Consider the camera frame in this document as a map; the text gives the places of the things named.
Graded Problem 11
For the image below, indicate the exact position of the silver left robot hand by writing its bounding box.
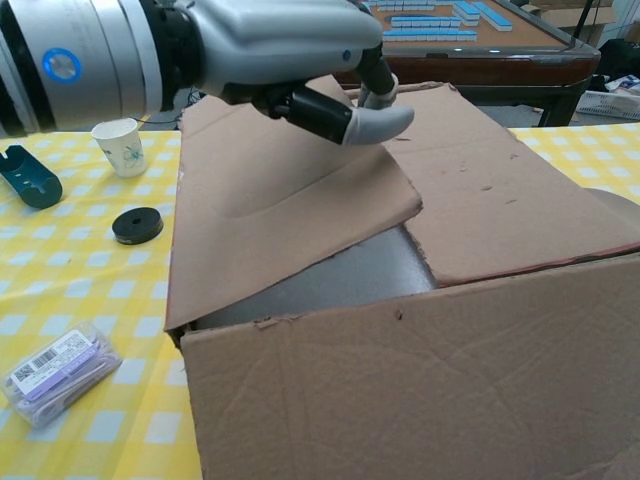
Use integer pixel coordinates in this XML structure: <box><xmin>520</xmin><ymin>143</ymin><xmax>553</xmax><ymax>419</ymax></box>
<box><xmin>192</xmin><ymin>0</ymin><xmax>416</xmax><ymax>149</ymax></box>

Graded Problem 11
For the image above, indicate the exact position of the red and brown cardboard box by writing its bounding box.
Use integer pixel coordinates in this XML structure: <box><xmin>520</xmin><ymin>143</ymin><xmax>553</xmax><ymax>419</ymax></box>
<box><xmin>163</xmin><ymin>74</ymin><xmax>640</xmax><ymax>480</ymax></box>

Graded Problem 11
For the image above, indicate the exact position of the small purple white packet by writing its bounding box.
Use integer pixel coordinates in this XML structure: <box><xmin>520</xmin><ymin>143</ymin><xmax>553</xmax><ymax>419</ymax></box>
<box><xmin>0</xmin><ymin>321</ymin><xmax>124</xmax><ymax>430</ymax></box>

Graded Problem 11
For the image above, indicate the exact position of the stacked mahjong tile block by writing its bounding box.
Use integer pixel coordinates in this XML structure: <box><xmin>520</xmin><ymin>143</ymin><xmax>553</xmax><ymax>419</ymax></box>
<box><xmin>367</xmin><ymin>0</ymin><xmax>451</xmax><ymax>12</ymax></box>

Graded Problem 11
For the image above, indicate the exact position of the short mahjong tile row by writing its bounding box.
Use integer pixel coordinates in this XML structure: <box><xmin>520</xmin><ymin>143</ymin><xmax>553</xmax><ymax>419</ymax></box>
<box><xmin>389</xmin><ymin>16</ymin><xmax>461</xmax><ymax>29</ymax></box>

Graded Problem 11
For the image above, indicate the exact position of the long mahjong tile row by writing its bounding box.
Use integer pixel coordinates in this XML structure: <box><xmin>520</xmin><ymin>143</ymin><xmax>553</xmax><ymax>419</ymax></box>
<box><xmin>382</xmin><ymin>28</ymin><xmax>478</xmax><ymax>43</ymax></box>

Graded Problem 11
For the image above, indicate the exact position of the white paper cup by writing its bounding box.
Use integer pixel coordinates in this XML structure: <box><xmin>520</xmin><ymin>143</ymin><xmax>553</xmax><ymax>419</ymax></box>
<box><xmin>90</xmin><ymin>118</ymin><xmax>150</xmax><ymax>179</ymax></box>

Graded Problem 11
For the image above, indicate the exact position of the slanted mahjong tile row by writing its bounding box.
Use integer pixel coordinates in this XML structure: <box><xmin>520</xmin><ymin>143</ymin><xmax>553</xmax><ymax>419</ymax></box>
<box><xmin>452</xmin><ymin>0</ymin><xmax>514</xmax><ymax>32</ymax></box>

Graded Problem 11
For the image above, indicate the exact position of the dark wooden mahjong table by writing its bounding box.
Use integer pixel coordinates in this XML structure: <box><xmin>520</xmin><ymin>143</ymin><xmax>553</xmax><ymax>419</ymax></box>
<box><xmin>339</xmin><ymin>0</ymin><xmax>602</xmax><ymax>129</ymax></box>

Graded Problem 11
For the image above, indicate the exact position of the black round disc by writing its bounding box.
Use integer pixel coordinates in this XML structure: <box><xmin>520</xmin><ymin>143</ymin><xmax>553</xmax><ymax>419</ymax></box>
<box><xmin>111</xmin><ymin>206</ymin><xmax>165</xmax><ymax>248</ymax></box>

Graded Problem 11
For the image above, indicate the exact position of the yellow white checked tablecloth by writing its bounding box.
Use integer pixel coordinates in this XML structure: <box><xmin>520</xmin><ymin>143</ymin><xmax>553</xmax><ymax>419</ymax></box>
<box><xmin>0</xmin><ymin>122</ymin><xmax>640</xmax><ymax>480</ymax></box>

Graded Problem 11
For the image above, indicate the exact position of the white plastic basket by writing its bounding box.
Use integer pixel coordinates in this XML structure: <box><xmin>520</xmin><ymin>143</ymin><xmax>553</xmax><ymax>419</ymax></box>
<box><xmin>575</xmin><ymin>89</ymin><xmax>640</xmax><ymax>121</ymax></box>

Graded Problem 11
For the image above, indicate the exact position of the black bag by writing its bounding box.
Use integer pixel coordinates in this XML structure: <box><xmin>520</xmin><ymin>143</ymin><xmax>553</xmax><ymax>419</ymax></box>
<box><xmin>597</xmin><ymin>38</ymin><xmax>640</xmax><ymax>94</ymax></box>

